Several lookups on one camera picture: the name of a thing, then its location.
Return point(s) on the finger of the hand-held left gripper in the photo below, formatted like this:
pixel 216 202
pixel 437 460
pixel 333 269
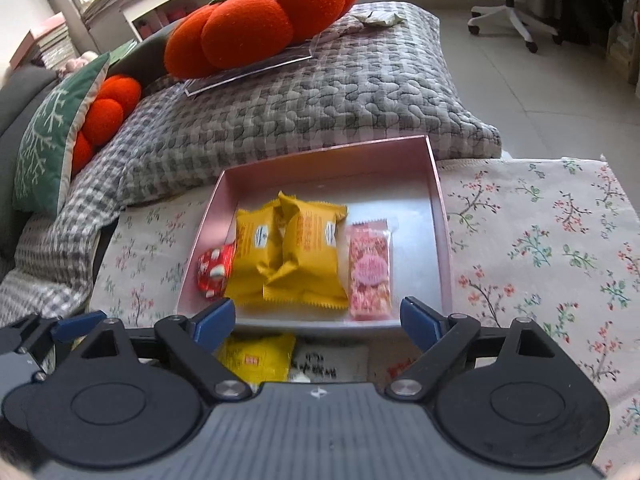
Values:
pixel 80 326

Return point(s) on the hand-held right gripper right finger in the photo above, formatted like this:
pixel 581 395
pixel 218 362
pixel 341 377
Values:
pixel 417 322

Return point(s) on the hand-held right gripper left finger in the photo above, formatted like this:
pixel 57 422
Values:
pixel 215 317

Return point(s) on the yellow snack bag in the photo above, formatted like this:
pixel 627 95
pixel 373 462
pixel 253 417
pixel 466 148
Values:
pixel 260 357

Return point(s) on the white cardboard box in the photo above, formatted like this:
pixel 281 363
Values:
pixel 350 195

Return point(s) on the red snack packet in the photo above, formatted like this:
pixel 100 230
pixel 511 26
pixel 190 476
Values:
pixel 212 270

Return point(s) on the pink snack bar packet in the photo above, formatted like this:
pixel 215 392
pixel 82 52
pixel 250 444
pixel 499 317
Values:
pixel 370 270

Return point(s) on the yellow snack packet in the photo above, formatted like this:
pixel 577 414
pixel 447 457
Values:
pixel 310 260
pixel 252 250

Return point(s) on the white snack packet black print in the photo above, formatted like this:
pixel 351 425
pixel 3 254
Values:
pixel 330 365

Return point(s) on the green embroidered cushion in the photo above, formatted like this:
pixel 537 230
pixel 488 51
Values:
pixel 45 145

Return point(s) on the small orange pumpkin cushion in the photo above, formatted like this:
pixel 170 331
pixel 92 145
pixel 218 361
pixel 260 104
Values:
pixel 107 110

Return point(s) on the clear acrylic tray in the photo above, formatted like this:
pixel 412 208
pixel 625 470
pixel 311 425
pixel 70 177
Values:
pixel 225 82

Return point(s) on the grey checked pillow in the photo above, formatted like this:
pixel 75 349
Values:
pixel 320 105

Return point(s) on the grey sofa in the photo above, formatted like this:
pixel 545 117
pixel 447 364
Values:
pixel 20 95

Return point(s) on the stack of books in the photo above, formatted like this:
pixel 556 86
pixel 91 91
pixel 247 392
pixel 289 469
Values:
pixel 45 40

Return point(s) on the large orange pumpkin cushion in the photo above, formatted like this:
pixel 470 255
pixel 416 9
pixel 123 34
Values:
pixel 250 25

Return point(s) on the crumpled white wrapper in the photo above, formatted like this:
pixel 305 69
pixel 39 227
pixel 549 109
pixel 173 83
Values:
pixel 375 17

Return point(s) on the white office chair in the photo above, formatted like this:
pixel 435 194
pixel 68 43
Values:
pixel 510 10

